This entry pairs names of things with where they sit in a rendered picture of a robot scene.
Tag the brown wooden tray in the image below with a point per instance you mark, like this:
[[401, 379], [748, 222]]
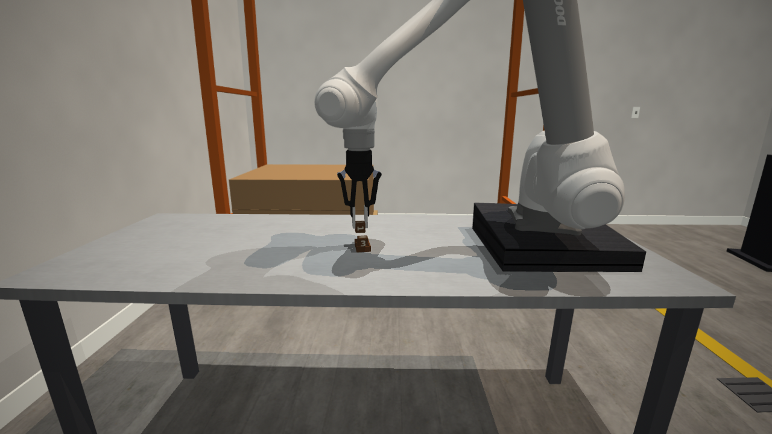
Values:
[[362, 248]]

